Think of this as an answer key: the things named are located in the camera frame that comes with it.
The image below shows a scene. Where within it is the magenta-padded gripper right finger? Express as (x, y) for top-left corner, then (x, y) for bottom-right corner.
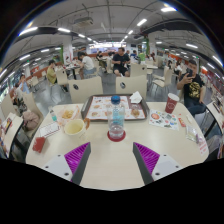
(132, 142), (184, 186)

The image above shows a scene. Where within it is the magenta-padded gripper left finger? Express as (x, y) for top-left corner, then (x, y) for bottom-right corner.
(42, 141), (92, 186)

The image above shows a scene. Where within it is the clear water bottle blue cap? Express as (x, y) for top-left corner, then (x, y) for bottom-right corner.
(107, 95), (126, 140)

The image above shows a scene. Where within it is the cream yellow cup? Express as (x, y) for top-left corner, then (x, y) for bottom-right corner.
(63, 117), (91, 138)

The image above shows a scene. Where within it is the white printed card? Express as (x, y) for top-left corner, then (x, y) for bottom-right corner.
(38, 120), (62, 138)

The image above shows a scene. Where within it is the red sauce packet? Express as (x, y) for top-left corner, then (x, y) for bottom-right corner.
(32, 135), (47, 154)

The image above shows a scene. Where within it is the flat round red coaster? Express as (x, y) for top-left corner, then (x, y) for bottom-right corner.
(106, 129), (127, 143)

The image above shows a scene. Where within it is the colourful printed flyer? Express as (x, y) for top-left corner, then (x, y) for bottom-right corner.
(148, 109), (180, 131)

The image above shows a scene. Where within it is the plastic bag of fried food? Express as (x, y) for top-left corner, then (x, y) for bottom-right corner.
(57, 104), (82, 126)

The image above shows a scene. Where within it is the small red packet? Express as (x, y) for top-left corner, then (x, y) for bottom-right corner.
(177, 116), (187, 128)

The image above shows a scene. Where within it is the clear plastic packet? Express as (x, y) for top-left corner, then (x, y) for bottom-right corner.
(184, 124), (201, 144)

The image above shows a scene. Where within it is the dark food tray paper liner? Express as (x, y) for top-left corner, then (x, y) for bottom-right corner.
(80, 94), (150, 122)

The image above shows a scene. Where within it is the pink paper slip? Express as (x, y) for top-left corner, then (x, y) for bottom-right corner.
(196, 134), (209, 156)

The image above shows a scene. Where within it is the red paper cup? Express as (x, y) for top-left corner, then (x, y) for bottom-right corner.
(164, 92), (180, 115)

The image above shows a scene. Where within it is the pink bag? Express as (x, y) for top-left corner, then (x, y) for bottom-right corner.
(21, 109), (41, 132)

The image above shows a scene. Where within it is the white paper napkin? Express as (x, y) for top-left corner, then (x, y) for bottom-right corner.
(129, 91), (144, 104)

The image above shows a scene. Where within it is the beige chair with round hole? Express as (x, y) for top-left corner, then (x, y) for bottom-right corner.
(115, 74), (148, 100)
(68, 75), (104, 104)

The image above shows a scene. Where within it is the beige dining table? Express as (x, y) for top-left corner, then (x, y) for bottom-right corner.
(205, 101), (224, 134)
(0, 112), (24, 158)

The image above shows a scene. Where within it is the person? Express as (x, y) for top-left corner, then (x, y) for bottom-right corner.
(77, 51), (96, 79)
(45, 59), (58, 85)
(176, 59), (208, 116)
(18, 73), (30, 95)
(111, 46), (132, 78)

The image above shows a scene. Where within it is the group of beige chairs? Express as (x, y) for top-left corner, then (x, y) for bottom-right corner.
(0, 59), (174, 116)

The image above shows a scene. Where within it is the ceiling air conditioner unit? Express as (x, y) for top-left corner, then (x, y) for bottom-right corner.
(73, 16), (94, 28)

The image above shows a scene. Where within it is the group of ceiling lights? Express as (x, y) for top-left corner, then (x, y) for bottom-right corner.
(0, 4), (224, 79)

